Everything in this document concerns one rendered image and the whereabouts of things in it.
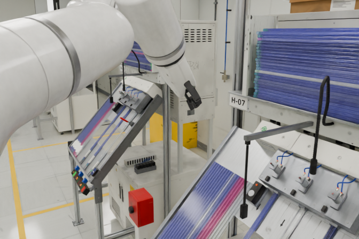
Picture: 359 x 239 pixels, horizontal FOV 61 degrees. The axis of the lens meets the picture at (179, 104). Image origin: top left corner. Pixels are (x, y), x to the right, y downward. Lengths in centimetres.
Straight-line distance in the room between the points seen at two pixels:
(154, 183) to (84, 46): 197
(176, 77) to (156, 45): 9
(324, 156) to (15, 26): 96
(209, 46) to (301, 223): 145
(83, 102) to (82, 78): 498
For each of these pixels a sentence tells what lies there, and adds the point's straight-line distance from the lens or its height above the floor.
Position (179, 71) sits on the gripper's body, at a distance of 60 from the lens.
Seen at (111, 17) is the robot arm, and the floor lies 166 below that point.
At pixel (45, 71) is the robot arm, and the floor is 162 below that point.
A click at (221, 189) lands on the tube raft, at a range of 130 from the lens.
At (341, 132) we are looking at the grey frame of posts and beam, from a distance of 109.
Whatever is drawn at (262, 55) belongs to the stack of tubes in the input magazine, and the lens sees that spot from 122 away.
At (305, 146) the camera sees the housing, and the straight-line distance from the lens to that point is 113.
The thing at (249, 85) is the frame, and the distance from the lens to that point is 132.
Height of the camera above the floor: 165
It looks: 13 degrees down
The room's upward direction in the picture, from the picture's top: straight up
